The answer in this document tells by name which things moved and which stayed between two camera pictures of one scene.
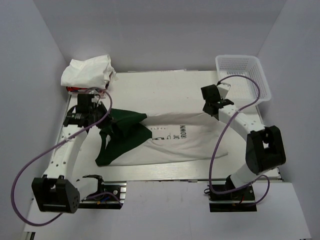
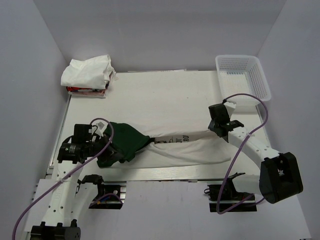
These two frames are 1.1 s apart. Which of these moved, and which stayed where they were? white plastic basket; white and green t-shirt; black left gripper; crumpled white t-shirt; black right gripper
Moved: black right gripper; white and green t-shirt; black left gripper
Stayed: crumpled white t-shirt; white plastic basket
